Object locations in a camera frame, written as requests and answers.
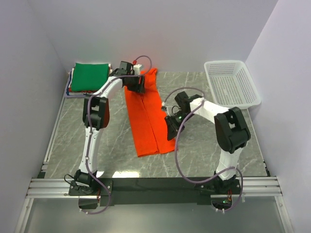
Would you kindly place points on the orange t shirt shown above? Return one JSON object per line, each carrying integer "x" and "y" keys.
{"x": 147, "y": 120}

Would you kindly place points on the green folded t shirt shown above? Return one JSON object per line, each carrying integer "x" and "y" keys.
{"x": 89, "y": 77}

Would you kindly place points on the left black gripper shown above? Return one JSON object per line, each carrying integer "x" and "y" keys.
{"x": 140, "y": 88}

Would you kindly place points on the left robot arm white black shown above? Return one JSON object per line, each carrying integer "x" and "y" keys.
{"x": 96, "y": 117}

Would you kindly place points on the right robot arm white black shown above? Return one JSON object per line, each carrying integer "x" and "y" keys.
{"x": 232, "y": 135}

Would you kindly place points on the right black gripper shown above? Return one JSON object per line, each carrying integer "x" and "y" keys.
{"x": 172, "y": 127}

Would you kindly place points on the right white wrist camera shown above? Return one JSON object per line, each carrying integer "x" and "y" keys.
{"x": 165, "y": 108}

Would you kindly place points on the black base bar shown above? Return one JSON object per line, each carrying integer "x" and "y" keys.
{"x": 120, "y": 191}

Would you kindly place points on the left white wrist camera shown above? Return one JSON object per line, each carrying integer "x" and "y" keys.
{"x": 137, "y": 67}

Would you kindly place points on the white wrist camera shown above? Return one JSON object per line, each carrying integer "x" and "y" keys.
{"x": 137, "y": 67}
{"x": 165, "y": 108}

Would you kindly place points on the stack of folded shirts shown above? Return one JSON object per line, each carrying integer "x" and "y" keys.
{"x": 70, "y": 94}

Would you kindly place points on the white plastic basket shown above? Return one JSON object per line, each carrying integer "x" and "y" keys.
{"x": 231, "y": 84}

